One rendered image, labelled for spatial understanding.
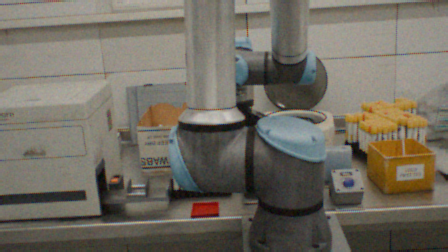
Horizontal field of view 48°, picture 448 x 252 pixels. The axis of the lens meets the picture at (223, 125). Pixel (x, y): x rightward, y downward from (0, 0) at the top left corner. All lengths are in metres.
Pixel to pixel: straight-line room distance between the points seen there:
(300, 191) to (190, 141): 0.20
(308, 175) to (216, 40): 0.27
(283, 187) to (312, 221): 0.08
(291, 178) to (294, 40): 0.31
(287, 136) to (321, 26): 1.04
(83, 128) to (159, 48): 0.66
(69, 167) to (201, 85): 0.54
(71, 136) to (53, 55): 0.69
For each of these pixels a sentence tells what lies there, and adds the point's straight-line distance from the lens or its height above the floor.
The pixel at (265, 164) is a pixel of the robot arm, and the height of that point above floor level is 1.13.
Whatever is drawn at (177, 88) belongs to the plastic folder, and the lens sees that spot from 1.80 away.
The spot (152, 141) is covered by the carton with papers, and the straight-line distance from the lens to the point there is 1.52.
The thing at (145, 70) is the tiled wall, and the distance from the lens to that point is 1.83.
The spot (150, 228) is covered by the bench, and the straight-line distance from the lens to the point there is 1.25.
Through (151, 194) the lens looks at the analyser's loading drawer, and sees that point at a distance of 1.29.
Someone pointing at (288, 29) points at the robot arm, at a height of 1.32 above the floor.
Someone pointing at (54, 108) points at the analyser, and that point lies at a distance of 1.24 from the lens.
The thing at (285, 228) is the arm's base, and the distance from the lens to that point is 0.87.
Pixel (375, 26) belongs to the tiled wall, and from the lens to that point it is 1.86.
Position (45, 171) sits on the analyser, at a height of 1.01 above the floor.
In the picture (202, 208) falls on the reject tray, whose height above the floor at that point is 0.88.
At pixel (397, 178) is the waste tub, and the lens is 1.34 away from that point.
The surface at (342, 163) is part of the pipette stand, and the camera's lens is 1.37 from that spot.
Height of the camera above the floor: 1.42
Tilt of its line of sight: 16 degrees down
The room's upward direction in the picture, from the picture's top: 4 degrees counter-clockwise
